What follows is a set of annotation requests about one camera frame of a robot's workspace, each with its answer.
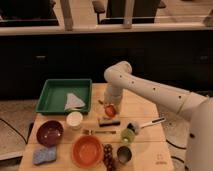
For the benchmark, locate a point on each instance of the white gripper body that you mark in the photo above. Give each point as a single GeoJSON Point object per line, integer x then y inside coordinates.
{"type": "Point", "coordinates": [113, 95]}

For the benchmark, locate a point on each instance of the red orange apple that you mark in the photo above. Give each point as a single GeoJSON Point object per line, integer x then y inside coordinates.
{"type": "Point", "coordinates": [110, 111]}

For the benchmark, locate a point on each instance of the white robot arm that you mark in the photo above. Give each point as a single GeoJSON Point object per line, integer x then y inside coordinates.
{"type": "Point", "coordinates": [195, 108]}

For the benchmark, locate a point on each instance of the white paper cup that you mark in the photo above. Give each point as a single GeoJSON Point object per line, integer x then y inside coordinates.
{"type": "Point", "coordinates": [74, 120]}

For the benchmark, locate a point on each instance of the small metal cup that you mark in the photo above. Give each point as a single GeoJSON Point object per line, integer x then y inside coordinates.
{"type": "Point", "coordinates": [124, 154]}

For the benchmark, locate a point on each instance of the wooden block with black base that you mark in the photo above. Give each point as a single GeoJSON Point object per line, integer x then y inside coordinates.
{"type": "Point", "coordinates": [108, 122]}

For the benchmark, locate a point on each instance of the white folded cloth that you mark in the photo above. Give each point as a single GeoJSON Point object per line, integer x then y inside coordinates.
{"type": "Point", "coordinates": [73, 102]}

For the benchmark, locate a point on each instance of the metal fork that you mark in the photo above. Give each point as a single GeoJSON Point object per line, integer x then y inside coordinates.
{"type": "Point", "coordinates": [91, 132]}

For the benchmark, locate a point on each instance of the dark grape bunch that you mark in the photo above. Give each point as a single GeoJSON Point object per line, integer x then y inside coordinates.
{"type": "Point", "coordinates": [108, 159]}

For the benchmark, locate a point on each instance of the green plastic tray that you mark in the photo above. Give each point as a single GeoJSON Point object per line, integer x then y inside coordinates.
{"type": "Point", "coordinates": [55, 95]}

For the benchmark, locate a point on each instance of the orange bowl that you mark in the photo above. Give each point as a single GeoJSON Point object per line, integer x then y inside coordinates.
{"type": "Point", "coordinates": [87, 152]}

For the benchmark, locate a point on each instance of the purple bowl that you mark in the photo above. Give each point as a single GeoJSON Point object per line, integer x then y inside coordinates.
{"type": "Point", "coordinates": [50, 133]}

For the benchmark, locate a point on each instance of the blue sponge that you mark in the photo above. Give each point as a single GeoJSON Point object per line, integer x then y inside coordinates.
{"type": "Point", "coordinates": [44, 155]}

